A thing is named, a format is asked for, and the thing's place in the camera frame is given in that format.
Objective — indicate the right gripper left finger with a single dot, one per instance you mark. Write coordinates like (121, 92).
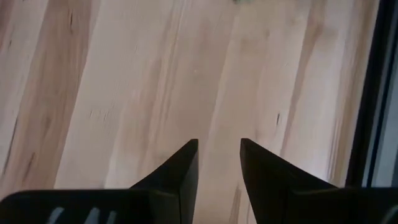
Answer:
(124, 208)

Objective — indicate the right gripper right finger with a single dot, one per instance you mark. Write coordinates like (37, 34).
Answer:
(311, 208)

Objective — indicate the black aluminium rig frame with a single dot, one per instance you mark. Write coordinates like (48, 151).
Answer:
(371, 93)

